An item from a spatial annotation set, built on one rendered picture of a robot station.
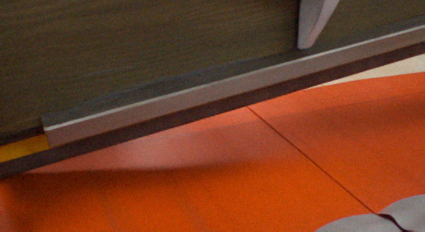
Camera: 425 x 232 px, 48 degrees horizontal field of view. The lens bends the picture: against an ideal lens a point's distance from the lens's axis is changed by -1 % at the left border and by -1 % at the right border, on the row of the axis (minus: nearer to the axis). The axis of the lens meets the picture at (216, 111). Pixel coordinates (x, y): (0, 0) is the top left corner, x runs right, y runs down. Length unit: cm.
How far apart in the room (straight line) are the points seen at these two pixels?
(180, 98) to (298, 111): 12
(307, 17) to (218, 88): 6
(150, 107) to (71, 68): 4
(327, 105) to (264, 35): 11
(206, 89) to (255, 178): 5
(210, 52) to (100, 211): 9
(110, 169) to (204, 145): 6
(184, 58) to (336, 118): 13
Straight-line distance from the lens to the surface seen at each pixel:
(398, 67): 44
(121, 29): 22
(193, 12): 23
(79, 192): 24
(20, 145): 25
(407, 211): 24
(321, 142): 29
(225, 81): 23
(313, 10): 24
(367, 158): 29
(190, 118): 26
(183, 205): 23
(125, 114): 22
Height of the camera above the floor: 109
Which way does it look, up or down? 26 degrees down
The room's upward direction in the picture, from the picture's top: 4 degrees clockwise
